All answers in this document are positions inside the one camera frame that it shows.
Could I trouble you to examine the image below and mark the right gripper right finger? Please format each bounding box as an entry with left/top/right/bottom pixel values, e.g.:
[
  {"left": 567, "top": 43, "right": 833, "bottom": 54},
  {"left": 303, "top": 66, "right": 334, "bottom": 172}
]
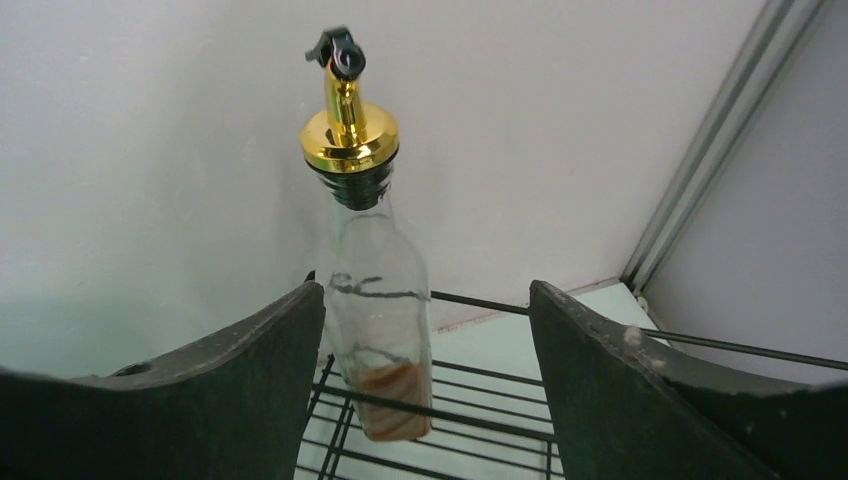
[{"left": 528, "top": 280, "right": 847, "bottom": 479}]

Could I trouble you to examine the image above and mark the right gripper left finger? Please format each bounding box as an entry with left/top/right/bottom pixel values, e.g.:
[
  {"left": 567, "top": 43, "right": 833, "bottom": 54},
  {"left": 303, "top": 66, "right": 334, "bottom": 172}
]
[{"left": 1, "top": 281, "right": 325, "bottom": 479}]

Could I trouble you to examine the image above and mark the glass oil bottle gold spout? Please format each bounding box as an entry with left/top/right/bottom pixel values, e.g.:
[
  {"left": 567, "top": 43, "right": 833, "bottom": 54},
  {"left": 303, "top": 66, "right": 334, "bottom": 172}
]
[{"left": 299, "top": 26, "right": 433, "bottom": 442}]

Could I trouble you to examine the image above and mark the black wire two-tier rack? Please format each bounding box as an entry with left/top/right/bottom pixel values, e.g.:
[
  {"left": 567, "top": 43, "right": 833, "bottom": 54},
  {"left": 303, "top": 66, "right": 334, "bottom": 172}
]
[{"left": 295, "top": 292, "right": 847, "bottom": 479}]

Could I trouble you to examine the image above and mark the right aluminium frame post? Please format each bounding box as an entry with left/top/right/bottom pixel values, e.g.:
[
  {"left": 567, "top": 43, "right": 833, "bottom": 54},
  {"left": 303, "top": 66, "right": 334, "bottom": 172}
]
[{"left": 620, "top": 0, "right": 833, "bottom": 295}]

